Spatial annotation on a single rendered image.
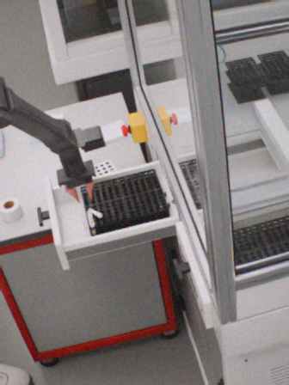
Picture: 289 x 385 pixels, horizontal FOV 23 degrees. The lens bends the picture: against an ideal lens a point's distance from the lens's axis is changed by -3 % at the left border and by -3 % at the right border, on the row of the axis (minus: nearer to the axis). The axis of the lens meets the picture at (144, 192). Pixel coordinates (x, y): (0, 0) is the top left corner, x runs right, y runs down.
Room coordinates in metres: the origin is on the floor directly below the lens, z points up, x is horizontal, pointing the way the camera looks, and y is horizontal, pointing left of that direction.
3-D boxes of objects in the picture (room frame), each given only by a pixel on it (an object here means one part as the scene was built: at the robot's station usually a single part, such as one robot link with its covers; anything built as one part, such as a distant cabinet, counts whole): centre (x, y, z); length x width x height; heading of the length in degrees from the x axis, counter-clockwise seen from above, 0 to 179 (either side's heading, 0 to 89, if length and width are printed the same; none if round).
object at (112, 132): (2.00, 0.08, 0.77); 0.13 x 0.09 x 0.02; 105
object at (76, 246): (1.53, 0.05, 0.86); 0.40 x 0.26 x 0.06; 95
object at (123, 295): (1.92, 0.28, 0.38); 0.62 x 0.58 x 0.76; 5
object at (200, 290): (1.22, -0.09, 0.87); 0.29 x 0.02 x 0.11; 5
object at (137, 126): (1.86, -0.01, 0.88); 0.07 x 0.05 x 0.07; 5
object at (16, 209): (1.70, 0.42, 0.78); 0.07 x 0.07 x 0.04
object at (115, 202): (1.53, 0.06, 0.87); 0.22 x 0.18 x 0.06; 95
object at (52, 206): (1.51, 0.26, 0.87); 0.29 x 0.02 x 0.11; 5
